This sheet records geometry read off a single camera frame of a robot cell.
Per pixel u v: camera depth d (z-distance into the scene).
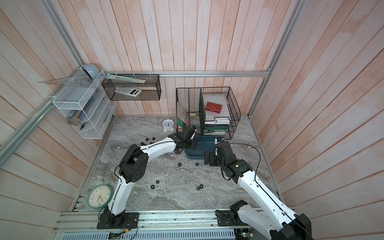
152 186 0.84
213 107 0.95
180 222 0.74
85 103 0.75
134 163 0.57
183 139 0.77
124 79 0.90
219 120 0.94
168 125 1.11
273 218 0.40
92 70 0.84
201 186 0.84
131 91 0.98
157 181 0.86
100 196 0.78
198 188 0.84
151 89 1.09
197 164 0.93
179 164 0.93
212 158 0.70
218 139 0.71
